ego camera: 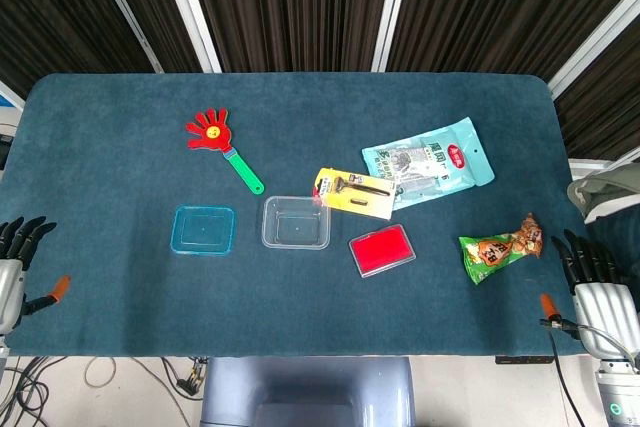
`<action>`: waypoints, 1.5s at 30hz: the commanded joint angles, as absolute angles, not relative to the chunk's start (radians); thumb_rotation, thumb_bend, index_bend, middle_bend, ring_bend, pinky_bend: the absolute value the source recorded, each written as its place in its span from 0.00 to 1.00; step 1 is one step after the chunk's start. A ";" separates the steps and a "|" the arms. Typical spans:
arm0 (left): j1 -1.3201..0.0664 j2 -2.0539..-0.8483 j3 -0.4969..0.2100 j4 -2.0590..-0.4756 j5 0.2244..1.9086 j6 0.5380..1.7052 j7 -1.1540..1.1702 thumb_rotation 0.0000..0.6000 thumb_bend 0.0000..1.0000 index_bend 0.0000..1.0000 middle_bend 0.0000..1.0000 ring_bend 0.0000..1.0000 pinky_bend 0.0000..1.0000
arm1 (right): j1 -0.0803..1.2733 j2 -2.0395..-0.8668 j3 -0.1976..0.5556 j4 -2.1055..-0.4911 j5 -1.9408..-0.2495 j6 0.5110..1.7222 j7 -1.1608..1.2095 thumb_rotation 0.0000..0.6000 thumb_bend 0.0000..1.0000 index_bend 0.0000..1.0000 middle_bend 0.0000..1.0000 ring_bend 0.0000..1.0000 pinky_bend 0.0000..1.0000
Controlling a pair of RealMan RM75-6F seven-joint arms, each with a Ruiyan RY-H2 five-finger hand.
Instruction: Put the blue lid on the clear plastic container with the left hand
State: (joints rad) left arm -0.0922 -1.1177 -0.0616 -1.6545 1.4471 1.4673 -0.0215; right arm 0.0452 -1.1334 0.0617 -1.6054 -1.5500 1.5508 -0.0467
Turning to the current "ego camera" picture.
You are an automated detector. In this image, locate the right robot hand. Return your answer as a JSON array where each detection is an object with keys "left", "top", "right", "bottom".
[{"left": 538, "top": 229, "right": 639, "bottom": 361}]

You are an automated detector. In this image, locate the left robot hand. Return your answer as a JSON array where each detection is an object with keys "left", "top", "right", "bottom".
[{"left": 0, "top": 216, "right": 72, "bottom": 336}]

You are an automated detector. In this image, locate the blue plastic tray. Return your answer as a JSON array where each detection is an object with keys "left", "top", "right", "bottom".
[{"left": 169, "top": 204, "right": 237, "bottom": 259}]

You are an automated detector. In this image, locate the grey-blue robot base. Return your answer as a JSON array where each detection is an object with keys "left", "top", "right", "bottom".
[{"left": 199, "top": 356, "right": 417, "bottom": 427}]

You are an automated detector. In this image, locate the clear plastic tray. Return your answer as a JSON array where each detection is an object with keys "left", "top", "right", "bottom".
[{"left": 260, "top": 195, "right": 333, "bottom": 251}]

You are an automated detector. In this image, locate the green snack bag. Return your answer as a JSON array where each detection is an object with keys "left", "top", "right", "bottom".
[{"left": 458, "top": 212, "right": 545, "bottom": 286}]

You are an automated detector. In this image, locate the grey-green jacket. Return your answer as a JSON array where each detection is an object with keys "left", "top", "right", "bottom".
[{"left": 567, "top": 162, "right": 640, "bottom": 223}]

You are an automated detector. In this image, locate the teal table cloth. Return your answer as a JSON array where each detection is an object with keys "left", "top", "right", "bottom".
[{"left": 0, "top": 71, "right": 589, "bottom": 359}]

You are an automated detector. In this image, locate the white and blue board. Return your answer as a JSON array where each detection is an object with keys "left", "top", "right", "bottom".
[{"left": 0, "top": 79, "right": 26, "bottom": 113}]

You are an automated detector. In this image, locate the black plug adapter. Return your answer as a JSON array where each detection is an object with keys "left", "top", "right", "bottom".
[{"left": 176, "top": 360, "right": 207, "bottom": 397}]

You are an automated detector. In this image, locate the light blue wipes bag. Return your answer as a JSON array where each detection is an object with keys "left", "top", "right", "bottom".
[{"left": 361, "top": 116, "right": 496, "bottom": 212}]

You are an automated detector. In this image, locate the red ink pad case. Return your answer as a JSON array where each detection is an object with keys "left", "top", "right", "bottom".
[{"left": 348, "top": 223, "right": 418, "bottom": 279}]

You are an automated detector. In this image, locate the red hand clapper toy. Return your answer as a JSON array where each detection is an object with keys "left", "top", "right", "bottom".
[{"left": 185, "top": 106, "right": 266, "bottom": 196}]

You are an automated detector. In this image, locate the razor on yellow card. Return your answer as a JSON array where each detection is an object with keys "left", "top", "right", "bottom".
[{"left": 313, "top": 167, "right": 397, "bottom": 221}]

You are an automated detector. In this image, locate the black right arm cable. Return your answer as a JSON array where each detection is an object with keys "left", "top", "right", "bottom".
[{"left": 538, "top": 316, "right": 589, "bottom": 427}]

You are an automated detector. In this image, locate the black table bracket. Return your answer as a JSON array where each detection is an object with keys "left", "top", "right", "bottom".
[{"left": 494, "top": 355, "right": 555, "bottom": 366}]

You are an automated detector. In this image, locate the black floor cable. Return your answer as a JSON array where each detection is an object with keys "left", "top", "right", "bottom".
[{"left": 0, "top": 356, "right": 56, "bottom": 427}]

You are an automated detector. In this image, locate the white metal frame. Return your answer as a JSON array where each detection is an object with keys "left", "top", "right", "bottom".
[{"left": 568, "top": 146, "right": 640, "bottom": 173}]

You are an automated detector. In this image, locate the white partition post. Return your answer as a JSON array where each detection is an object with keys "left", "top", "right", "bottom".
[
  {"left": 83, "top": 0, "right": 165, "bottom": 74},
  {"left": 370, "top": 0, "right": 422, "bottom": 73},
  {"left": 153, "top": 0, "right": 223, "bottom": 74},
  {"left": 547, "top": 0, "right": 640, "bottom": 101}
]

